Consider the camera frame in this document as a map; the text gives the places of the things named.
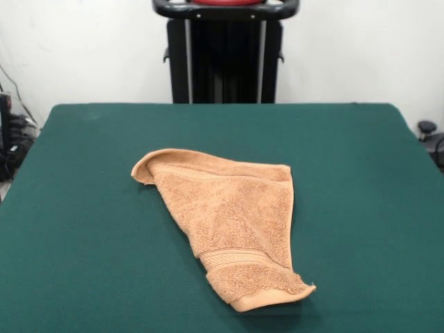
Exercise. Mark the tan terry towel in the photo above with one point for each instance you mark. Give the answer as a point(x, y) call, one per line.
point(225, 215)

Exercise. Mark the dark green table cloth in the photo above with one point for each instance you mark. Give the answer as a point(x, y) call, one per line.
point(86, 225)

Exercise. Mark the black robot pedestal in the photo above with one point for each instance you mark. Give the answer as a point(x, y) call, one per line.
point(225, 59)

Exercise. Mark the black equipment pile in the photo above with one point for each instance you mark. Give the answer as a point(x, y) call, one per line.
point(14, 138)

